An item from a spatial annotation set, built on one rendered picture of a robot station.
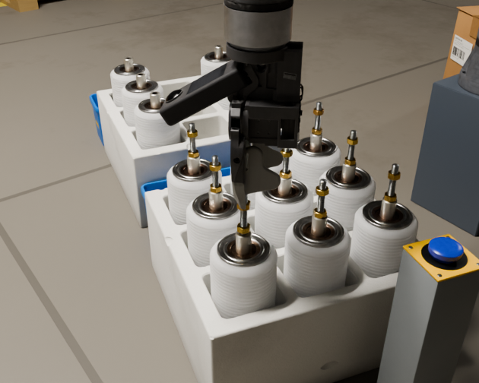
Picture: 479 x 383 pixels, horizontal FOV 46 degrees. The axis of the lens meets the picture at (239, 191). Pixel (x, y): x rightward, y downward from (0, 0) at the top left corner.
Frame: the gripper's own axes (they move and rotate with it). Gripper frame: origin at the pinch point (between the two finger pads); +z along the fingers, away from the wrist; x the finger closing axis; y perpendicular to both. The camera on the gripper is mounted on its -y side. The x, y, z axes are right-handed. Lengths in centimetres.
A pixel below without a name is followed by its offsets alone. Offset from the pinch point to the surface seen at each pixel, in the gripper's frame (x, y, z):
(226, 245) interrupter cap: 0.4, -2.0, 9.4
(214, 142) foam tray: 45.4, -10.8, 16.9
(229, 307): -4.4, -1.0, 16.6
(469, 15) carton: 112, 55, 6
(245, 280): -4.7, 1.3, 11.2
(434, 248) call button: -7.0, 24.1, 1.9
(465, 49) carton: 109, 55, 15
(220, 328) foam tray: -8.4, -1.6, 16.8
